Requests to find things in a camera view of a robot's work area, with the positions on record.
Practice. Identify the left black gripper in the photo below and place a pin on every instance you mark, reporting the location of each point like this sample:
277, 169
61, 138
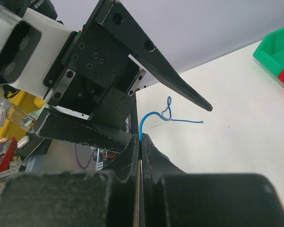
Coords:
97, 78

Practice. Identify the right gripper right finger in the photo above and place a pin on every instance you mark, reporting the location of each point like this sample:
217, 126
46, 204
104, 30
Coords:
174, 198

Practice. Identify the far left green bin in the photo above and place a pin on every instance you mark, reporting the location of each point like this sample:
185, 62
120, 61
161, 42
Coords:
270, 52

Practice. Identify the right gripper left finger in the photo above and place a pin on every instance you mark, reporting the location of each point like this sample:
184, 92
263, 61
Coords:
104, 198

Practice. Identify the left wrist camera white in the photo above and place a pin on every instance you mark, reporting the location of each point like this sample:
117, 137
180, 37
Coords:
29, 46

